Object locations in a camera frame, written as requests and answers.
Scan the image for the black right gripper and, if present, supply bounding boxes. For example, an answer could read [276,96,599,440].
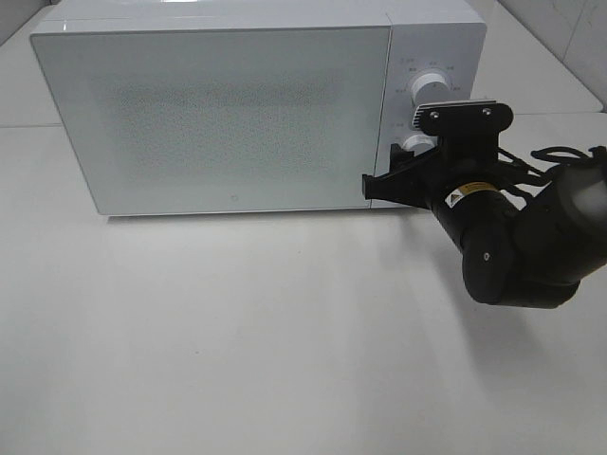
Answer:
[361,102,515,237]

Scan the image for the white timer knob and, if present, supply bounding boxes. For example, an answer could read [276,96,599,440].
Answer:
[402,134,435,155]

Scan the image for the white microwave door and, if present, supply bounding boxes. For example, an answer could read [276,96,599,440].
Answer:
[31,27,390,216]

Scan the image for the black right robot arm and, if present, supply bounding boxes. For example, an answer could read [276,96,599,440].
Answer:
[362,100,606,309]

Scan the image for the upper white power knob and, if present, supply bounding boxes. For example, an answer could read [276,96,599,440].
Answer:
[410,70,451,106]

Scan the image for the white microwave oven body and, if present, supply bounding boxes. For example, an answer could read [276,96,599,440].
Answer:
[28,0,488,220]

